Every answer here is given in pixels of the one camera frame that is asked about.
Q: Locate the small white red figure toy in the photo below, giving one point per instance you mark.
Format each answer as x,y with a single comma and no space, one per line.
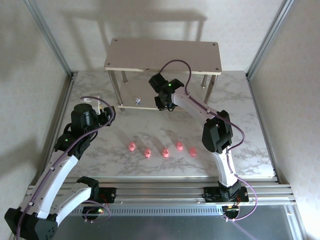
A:
137,100

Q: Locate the pink plastic pig toy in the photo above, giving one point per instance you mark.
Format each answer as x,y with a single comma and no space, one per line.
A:
147,152
179,146
165,152
131,146
192,151

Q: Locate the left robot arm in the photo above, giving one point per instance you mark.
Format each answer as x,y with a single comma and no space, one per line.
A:
57,172

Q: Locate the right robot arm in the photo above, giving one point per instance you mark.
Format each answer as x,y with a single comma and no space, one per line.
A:
217,135

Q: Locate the two-tier wooden shelf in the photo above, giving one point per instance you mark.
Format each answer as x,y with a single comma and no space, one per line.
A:
162,53

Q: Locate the black controller board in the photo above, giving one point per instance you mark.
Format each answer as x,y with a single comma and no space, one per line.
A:
231,210
93,211

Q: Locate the aluminium side rail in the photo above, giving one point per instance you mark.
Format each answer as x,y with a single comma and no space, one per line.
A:
62,102

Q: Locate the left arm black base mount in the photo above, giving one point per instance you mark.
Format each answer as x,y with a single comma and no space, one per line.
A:
107,195

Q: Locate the aluminium frame post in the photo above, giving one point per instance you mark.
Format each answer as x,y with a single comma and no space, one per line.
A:
270,37
50,37

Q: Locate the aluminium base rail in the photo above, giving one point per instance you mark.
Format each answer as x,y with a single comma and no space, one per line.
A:
160,192

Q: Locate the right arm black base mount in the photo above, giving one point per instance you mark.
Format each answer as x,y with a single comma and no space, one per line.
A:
212,195

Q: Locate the grey metal base plate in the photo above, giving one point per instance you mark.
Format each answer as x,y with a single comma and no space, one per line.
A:
162,228

